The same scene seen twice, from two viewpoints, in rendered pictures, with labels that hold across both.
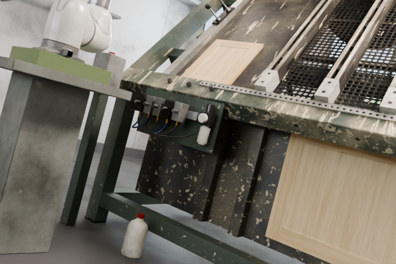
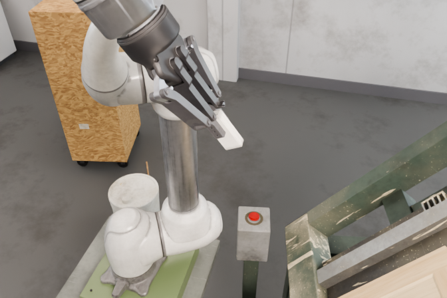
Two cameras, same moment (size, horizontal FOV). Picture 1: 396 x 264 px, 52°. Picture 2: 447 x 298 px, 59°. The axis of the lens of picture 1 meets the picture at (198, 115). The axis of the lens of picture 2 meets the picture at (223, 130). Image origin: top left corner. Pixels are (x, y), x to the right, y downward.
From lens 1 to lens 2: 209 cm
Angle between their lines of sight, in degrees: 66
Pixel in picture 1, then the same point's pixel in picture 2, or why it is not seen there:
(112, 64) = (244, 240)
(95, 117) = (245, 279)
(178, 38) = (408, 173)
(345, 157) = not seen: outside the picture
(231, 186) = not seen: outside the picture
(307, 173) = not seen: outside the picture
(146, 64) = (329, 217)
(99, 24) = (171, 238)
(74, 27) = (119, 265)
